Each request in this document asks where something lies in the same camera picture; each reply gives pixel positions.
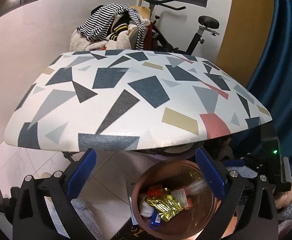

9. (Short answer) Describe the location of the pink white paper packet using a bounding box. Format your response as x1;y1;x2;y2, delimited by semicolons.
171;189;193;210

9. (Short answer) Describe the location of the gold foil wrapper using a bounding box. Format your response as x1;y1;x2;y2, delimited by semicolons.
145;172;203;222

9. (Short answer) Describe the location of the red snack wrapper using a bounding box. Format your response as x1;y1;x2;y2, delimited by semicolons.
146;185;164;197

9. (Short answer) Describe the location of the crumpled white tissue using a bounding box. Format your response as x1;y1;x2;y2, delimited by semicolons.
138;193;154;218

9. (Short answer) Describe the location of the geometric patterned ironing board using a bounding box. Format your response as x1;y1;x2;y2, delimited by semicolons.
4;49;272;152

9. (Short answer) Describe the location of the blue curtain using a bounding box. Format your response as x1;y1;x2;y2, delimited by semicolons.
247;0;292;163

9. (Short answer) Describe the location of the cream fluffy blanket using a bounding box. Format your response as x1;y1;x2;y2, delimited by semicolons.
69;21;139;51

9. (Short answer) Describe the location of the striped black white garment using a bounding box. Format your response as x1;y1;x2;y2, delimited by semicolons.
77;3;146;50

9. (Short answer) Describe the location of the black exercise bike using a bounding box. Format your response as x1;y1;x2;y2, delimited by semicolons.
138;0;220;55

